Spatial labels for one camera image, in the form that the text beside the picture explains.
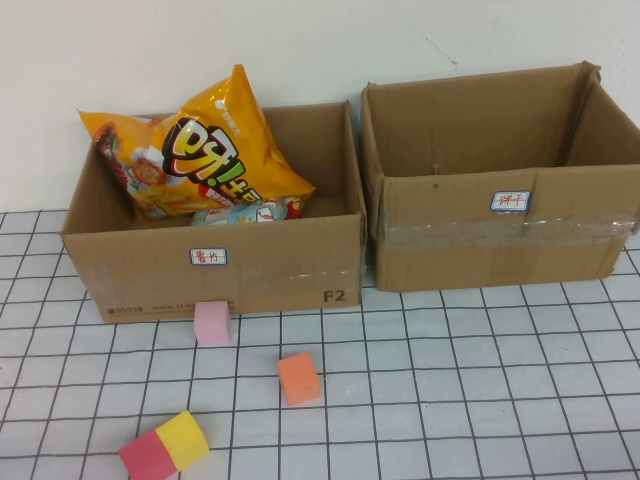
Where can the light pink foam cube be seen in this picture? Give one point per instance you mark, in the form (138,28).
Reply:
(213,325)

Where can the red foam cube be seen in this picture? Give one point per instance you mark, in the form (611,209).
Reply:
(146,457)

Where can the light blue snack bag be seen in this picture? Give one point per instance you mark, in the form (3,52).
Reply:
(240,215)

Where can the cardboard box with F2 print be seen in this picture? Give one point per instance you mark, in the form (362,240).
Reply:
(280,270)

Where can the orange foam cube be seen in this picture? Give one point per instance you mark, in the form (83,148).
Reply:
(298,379)

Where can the white label red handwriting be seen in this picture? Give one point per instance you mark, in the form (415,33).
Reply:
(209,257)
(511,202)

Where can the yellow foam cube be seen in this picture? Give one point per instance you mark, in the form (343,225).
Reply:
(184,440)

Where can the large yellow chips bag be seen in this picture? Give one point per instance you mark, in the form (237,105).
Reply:
(225,150)

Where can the cardboard box with clear tape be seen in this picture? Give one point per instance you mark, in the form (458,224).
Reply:
(450,235)

